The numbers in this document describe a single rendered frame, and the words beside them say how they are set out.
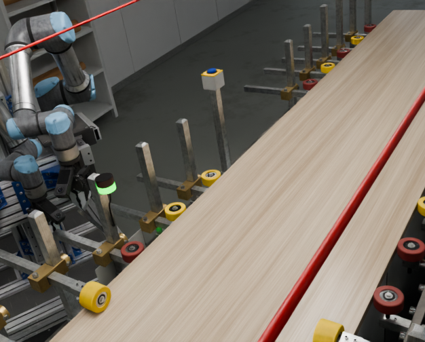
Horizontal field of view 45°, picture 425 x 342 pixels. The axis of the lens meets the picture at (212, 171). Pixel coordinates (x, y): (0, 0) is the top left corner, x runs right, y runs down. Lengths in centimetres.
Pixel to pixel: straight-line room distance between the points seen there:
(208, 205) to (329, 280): 58
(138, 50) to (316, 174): 434
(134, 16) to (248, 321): 494
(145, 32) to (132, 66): 45
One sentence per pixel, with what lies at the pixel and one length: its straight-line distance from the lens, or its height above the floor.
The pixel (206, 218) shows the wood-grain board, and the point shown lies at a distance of 184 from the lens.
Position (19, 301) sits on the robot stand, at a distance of 290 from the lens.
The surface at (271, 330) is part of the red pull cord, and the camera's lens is 30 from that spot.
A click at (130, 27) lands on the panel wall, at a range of 601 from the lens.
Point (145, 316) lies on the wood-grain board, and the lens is 154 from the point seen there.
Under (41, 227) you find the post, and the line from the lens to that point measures 164.
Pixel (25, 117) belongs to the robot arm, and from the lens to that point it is 185.
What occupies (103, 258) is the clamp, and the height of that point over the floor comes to 86.
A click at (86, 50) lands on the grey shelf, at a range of 509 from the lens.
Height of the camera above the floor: 197
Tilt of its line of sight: 30 degrees down
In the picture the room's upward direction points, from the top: 10 degrees counter-clockwise
